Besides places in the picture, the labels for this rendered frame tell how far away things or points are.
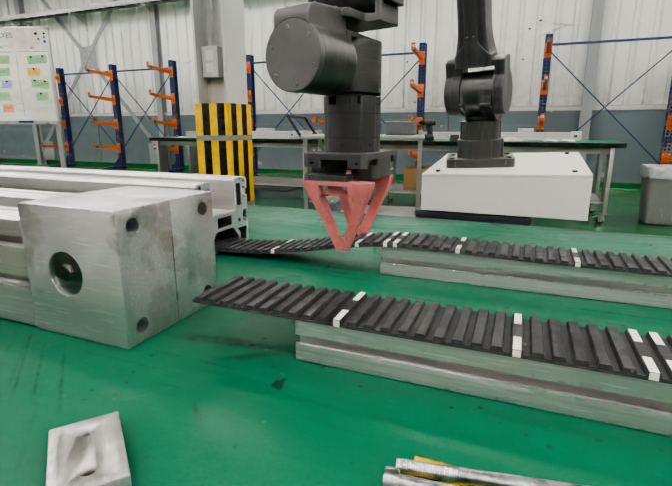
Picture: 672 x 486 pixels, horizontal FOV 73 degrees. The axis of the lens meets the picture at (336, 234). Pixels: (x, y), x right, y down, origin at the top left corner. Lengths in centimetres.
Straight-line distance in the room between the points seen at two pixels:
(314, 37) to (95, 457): 31
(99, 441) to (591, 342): 25
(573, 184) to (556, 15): 734
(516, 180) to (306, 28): 51
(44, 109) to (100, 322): 573
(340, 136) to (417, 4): 794
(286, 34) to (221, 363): 26
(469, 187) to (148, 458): 68
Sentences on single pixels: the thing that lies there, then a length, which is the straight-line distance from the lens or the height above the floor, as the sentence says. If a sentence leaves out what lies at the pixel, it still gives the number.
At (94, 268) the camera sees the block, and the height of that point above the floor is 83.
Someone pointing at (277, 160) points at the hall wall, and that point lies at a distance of 916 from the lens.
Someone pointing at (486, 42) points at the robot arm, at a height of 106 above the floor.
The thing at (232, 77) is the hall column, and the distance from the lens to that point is 378.
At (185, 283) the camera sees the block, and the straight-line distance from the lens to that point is 38.
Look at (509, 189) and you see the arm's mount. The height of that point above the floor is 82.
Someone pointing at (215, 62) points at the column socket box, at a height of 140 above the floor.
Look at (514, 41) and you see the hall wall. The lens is 803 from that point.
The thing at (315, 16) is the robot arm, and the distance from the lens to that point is 40.
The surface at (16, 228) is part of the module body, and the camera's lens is 39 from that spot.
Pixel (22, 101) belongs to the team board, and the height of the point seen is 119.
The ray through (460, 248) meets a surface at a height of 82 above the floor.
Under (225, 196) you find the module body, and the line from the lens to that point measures 59.
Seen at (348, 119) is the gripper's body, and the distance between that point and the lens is 45.
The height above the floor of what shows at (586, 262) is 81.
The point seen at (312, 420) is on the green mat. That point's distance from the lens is 25.
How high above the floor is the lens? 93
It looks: 13 degrees down
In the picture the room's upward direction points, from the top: straight up
